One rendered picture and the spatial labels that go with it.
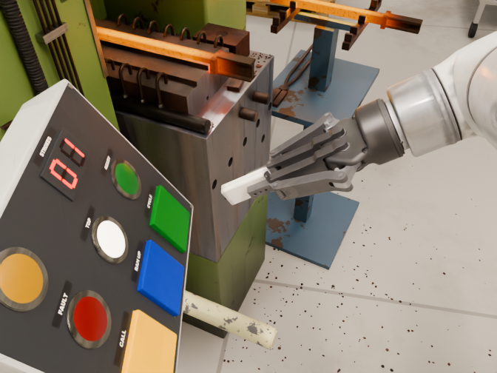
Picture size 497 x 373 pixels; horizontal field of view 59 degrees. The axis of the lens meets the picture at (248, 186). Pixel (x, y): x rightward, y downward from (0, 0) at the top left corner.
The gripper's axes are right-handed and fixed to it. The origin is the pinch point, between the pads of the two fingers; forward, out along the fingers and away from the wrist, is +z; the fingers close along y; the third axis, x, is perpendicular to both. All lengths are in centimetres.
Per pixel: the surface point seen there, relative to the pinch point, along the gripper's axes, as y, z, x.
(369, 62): 220, -18, -134
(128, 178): -0.1, 12.8, 9.5
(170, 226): -2.0, 12.5, 0.4
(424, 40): 250, -57, -157
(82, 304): -19.3, 12.9, 11.0
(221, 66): 45.0, 8.7, -4.4
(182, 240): -2.6, 12.5, -2.5
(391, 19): 76, -29, -30
